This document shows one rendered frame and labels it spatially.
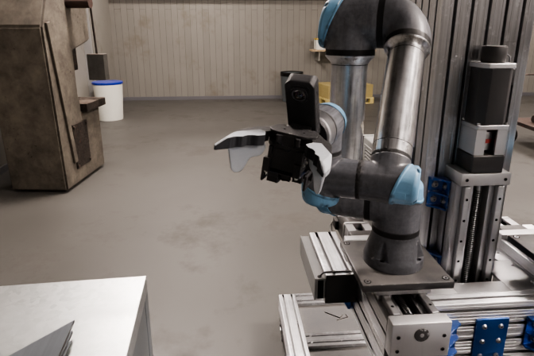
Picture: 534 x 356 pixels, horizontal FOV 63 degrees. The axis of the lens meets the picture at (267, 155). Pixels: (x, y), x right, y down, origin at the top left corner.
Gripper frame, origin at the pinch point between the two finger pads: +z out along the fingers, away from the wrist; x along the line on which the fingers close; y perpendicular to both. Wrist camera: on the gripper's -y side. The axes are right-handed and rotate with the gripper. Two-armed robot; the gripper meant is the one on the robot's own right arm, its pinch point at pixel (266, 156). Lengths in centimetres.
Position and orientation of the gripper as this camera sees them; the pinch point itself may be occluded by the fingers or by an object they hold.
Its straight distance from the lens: 54.5
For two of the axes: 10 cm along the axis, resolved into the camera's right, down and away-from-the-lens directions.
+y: -1.3, 9.4, 3.3
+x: -9.2, -2.3, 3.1
